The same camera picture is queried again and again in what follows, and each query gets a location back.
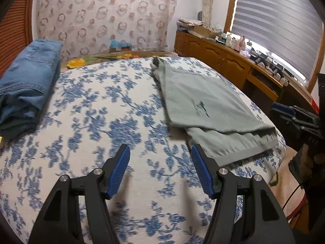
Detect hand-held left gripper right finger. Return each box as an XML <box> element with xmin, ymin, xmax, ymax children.
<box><xmin>191</xmin><ymin>144</ymin><xmax>296</xmax><ymax>244</ymax></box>

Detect dark green folded cloth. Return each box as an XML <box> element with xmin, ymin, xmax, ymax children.
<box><xmin>0</xmin><ymin>118</ymin><xmax>38</xmax><ymax>140</ymax></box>

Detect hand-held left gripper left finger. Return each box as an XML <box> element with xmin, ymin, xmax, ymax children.
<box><xmin>28</xmin><ymin>144</ymin><xmax>131</xmax><ymax>244</ymax></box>

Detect white lace curtain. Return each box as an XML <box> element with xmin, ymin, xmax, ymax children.
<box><xmin>200</xmin><ymin>0</ymin><xmax>216</xmax><ymax>24</ymax></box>

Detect black device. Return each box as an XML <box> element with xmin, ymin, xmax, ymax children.
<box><xmin>254</xmin><ymin>53</ymin><xmax>270</xmax><ymax>66</ymax></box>

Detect folded blue jeans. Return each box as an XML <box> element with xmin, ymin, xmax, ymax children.
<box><xmin>0</xmin><ymin>39</ymin><xmax>63</xmax><ymax>130</ymax></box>

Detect stack of papers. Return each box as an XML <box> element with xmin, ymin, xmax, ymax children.
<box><xmin>176</xmin><ymin>18</ymin><xmax>204</xmax><ymax>32</ymax></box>

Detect red cable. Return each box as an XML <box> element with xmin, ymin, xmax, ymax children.
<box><xmin>281</xmin><ymin>184</ymin><xmax>306</xmax><ymax>210</ymax></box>

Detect wooden sideboard cabinet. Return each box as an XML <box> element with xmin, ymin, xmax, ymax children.
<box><xmin>175</xmin><ymin>29</ymin><xmax>314</xmax><ymax>112</ymax></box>

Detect small teal item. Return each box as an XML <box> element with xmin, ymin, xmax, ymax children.
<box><xmin>110</xmin><ymin>40</ymin><xmax>131</xmax><ymax>52</ymax></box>

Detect open cardboard box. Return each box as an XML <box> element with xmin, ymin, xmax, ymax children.
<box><xmin>189</xmin><ymin>25</ymin><xmax>216</xmax><ymax>38</ymax></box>

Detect wooden louvered wardrobe door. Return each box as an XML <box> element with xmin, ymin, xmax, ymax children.
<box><xmin>0</xmin><ymin>0</ymin><xmax>36</xmax><ymax>77</ymax></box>

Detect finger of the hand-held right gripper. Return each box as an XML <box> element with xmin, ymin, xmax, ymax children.
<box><xmin>272</xmin><ymin>110</ymin><xmax>318</xmax><ymax>134</ymax></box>
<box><xmin>271</xmin><ymin>102</ymin><xmax>318</xmax><ymax>123</ymax></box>

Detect green t-shirt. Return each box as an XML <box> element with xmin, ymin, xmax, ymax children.
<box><xmin>151</xmin><ymin>57</ymin><xmax>278</xmax><ymax>167</ymax></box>

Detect blue floral bed sheet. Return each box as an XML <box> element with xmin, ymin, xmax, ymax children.
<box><xmin>0</xmin><ymin>57</ymin><xmax>287</xmax><ymax>244</ymax></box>

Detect grey striped window blind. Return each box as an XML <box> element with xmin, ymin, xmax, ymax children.
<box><xmin>230</xmin><ymin>0</ymin><xmax>324</xmax><ymax>84</ymax></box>

